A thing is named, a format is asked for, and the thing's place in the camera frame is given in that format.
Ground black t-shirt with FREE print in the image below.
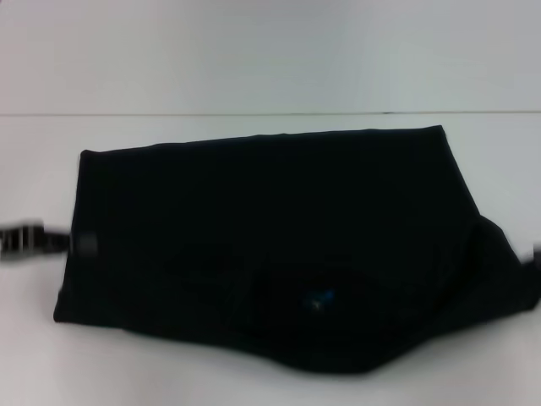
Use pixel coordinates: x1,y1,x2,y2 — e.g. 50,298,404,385
52,123,541,376

